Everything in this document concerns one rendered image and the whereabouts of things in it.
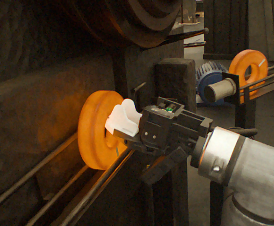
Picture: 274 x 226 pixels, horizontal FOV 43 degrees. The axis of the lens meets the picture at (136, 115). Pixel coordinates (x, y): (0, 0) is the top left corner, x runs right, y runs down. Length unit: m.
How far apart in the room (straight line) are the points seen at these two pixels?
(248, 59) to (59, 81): 0.73
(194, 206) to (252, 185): 1.19
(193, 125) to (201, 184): 1.32
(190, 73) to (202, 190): 0.98
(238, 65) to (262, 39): 2.34
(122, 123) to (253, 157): 0.23
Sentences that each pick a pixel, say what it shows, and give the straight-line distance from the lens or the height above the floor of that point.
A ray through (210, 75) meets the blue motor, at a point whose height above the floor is 0.31.
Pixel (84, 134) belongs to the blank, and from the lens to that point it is 0.62.
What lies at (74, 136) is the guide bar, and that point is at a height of 0.75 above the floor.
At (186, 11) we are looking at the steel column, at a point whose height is 0.32.
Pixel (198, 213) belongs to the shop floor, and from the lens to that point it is 1.71.
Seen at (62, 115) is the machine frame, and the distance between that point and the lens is 0.66.
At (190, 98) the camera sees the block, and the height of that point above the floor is 0.69.
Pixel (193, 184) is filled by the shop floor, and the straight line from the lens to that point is 1.92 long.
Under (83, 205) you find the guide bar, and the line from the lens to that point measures 0.58.
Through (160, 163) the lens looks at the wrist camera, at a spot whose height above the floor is 0.71.
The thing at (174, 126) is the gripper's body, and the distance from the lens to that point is 0.60.
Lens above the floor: 1.00
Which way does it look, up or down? 20 degrees down
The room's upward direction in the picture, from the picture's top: 5 degrees counter-clockwise
